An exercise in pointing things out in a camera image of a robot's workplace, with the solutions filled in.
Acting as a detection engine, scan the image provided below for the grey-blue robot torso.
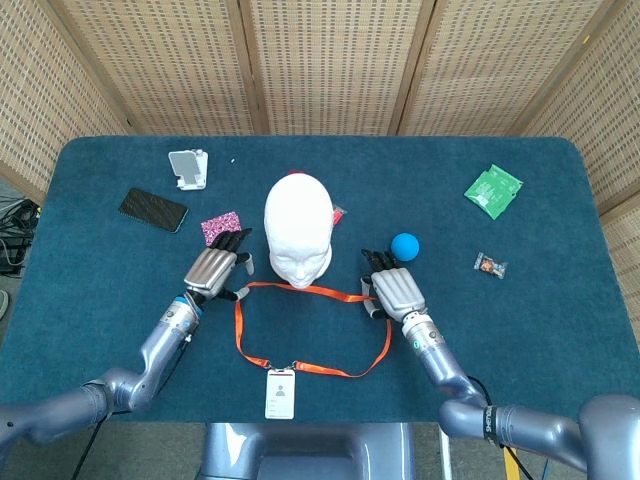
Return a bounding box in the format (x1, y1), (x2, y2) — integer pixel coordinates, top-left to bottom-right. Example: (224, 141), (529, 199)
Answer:
(197, 422), (416, 480)

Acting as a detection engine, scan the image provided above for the woven wicker screen panel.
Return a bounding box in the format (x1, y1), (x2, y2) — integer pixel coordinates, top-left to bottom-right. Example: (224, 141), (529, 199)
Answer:
(0, 0), (136, 204)
(39, 0), (269, 136)
(389, 0), (626, 137)
(519, 0), (640, 331)
(227, 0), (441, 136)

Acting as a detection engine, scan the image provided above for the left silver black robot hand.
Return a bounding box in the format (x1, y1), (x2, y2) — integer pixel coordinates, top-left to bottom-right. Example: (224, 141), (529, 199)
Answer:
(183, 227), (255, 305)

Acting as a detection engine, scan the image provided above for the blue ball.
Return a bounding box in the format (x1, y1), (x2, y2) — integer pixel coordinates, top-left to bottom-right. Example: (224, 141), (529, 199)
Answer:
(390, 232), (421, 265)

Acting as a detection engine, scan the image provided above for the pink patterned card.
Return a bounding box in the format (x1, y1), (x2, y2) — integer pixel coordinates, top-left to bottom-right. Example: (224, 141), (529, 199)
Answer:
(200, 210), (245, 247)

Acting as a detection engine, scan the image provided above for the white ID card holder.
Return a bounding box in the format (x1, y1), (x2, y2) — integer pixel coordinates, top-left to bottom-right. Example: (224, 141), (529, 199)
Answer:
(264, 367), (296, 420)

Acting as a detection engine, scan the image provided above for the black smartphone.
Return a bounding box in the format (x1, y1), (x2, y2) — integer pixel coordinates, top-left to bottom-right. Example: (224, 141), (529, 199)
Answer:
(117, 187), (190, 234)

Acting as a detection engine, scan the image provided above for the black floor cables bundle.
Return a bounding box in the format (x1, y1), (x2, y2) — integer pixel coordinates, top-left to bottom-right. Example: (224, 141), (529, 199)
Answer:
(0, 197), (41, 274)

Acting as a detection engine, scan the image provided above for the orange lanyard strap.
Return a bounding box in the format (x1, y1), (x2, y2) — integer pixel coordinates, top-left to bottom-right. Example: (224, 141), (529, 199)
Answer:
(234, 281), (393, 379)

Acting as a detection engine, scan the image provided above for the white phone stand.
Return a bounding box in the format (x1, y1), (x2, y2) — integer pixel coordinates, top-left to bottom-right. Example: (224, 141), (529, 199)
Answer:
(167, 147), (210, 193)

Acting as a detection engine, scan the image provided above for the white foam mannequin head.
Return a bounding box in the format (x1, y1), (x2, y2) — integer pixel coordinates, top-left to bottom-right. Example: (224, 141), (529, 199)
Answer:
(263, 172), (335, 290)

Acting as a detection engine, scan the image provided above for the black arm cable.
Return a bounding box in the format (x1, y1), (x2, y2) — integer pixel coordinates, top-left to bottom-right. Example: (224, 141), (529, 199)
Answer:
(467, 374), (536, 480)
(69, 332), (195, 480)

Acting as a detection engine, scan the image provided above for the black printed cable strap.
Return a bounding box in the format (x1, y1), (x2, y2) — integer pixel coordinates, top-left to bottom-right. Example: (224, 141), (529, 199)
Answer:
(481, 403), (502, 447)

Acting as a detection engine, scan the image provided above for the blue table cloth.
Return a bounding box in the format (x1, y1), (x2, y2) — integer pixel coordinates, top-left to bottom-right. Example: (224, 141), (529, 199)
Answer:
(0, 134), (640, 424)

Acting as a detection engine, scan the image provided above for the green foil packet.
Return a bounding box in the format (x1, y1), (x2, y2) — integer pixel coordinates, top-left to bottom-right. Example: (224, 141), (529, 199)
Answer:
(463, 163), (525, 221)

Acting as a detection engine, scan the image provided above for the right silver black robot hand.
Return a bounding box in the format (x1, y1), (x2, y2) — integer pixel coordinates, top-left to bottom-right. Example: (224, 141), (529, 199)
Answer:
(359, 248), (427, 324)

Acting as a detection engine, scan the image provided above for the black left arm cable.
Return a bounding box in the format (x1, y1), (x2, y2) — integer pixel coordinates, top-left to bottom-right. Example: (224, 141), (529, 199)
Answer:
(69, 332), (195, 480)

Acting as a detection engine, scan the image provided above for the small clear snack packet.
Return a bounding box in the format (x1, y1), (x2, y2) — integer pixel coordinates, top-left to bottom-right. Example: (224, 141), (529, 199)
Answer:
(473, 251), (509, 280)

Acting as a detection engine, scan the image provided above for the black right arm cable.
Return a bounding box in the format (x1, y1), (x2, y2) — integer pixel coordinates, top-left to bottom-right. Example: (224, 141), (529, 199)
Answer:
(467, 374), (536, 480)

